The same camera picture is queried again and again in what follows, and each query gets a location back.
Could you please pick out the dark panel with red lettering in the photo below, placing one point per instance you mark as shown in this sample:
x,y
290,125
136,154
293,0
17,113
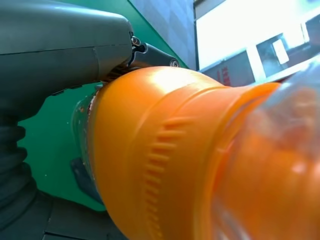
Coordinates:
x,y
232,71

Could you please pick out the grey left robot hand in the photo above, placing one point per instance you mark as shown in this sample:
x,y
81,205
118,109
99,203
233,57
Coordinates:
x,y
62,49

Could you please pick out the orange detergent bottle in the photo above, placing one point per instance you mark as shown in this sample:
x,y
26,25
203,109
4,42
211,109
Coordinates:
x,y
155,139

